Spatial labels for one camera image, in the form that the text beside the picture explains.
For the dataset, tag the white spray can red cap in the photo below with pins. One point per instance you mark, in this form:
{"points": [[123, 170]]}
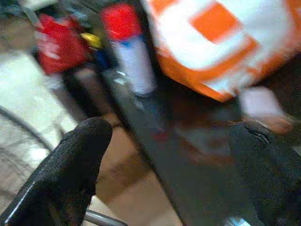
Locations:
{"points": [[131, 49]]}

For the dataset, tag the black shelf frame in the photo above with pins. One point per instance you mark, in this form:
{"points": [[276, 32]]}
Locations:
{"points": [[145, 146]]}

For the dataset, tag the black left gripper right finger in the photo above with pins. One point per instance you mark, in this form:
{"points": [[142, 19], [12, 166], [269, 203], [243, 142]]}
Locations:
{"points": [[261, 169]]}

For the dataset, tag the orange and white box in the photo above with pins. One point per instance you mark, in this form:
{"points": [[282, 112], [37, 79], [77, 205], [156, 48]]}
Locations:
{"points": [[211, 44]]}

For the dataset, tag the yellow and blue bottle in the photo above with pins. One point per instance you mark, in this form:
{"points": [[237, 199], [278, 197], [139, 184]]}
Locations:
{"points": [[96, 49]]}

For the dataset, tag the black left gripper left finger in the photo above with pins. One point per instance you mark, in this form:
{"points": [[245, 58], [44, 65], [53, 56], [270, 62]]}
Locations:
{"points": [[70, 155]]}

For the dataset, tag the red container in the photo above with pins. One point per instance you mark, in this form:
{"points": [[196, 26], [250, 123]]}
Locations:
{"points": [[58, 44]]}

